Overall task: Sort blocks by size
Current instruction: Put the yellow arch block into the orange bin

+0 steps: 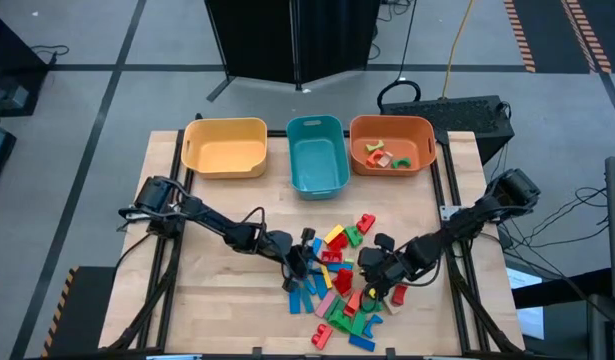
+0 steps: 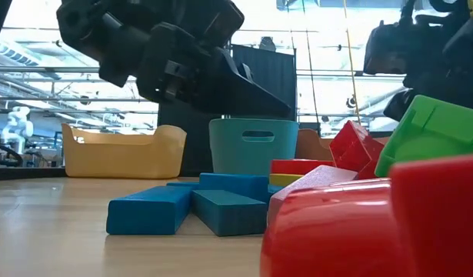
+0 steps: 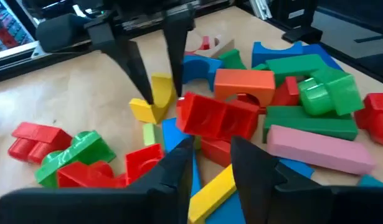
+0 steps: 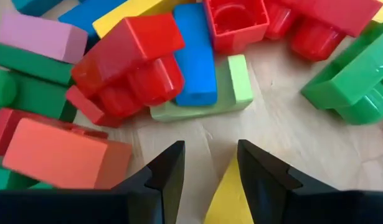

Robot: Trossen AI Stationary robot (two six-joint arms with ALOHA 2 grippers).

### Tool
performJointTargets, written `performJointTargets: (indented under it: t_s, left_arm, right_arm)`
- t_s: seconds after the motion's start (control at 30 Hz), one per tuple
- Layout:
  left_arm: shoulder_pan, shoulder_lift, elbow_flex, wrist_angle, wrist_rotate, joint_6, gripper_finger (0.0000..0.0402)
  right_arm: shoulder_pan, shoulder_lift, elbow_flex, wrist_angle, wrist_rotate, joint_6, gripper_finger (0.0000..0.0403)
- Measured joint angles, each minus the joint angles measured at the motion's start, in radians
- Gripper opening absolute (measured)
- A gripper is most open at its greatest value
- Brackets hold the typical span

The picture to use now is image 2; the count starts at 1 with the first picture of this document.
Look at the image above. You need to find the black metal table frame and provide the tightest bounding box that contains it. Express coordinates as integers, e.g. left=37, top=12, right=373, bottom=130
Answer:
left=0, top=165, right=67, bottom=182

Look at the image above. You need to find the green plastic stud block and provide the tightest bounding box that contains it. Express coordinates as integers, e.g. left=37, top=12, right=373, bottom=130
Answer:
left=374, top=94, right=473, bottom=179

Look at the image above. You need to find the red plastic stud block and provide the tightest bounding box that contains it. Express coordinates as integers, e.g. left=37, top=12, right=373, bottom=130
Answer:
left=328, top=119, right=387, bottom=181
left=259, top=152, right=473, bottom=277

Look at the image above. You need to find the teal-blue wooden plank block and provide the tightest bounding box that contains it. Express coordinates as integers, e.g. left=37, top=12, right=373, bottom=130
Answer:
left=191, top=189, right=269, bottom=238

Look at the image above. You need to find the yellow cable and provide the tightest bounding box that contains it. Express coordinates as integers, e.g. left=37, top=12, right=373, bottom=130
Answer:
left=342, top=0, right=362, bottom=126

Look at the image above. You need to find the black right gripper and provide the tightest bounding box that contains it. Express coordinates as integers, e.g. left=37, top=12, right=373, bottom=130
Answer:
left=363, top=0, right=473, bottom=122

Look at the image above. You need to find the red wooden bridge block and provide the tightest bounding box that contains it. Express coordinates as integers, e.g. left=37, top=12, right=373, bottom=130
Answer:
left=270, top=158, right=336, bottom=176

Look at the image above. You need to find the yellow wooden plank block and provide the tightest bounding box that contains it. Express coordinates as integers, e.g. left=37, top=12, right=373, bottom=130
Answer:
left=268, top=173, right=305, bottom=189

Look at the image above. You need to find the white robot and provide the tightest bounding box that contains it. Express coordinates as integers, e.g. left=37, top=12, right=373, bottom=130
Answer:
left=0, top=105, right=35, bottom=155

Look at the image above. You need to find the orange plastic bin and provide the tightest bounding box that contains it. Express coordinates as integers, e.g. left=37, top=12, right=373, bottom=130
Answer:
left=295, top=128, right=391, bottom=162

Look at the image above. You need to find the yellow plastic bin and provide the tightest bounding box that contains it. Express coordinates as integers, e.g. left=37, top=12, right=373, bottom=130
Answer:
left=61, top=123, right=188, bottom=180

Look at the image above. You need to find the blue wooden plank block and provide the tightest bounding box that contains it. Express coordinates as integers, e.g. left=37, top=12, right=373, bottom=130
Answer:
left=165, top=181, right=202, bottom=189
left=105, top=185, right=205, bottom=236
left=198, top=172, right=273, bottom=204

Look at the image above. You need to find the pink wooden plank block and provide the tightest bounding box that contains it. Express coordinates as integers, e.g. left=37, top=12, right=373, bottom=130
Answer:
left=266, top=165, right=359, bottom=229

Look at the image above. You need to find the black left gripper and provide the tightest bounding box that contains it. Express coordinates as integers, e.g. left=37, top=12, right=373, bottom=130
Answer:
left=57, top=0, right=292, bottom=118

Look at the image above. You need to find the teal plastic bin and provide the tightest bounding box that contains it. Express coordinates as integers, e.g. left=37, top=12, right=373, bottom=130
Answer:
left=208, top=117, right=300, bottom=176

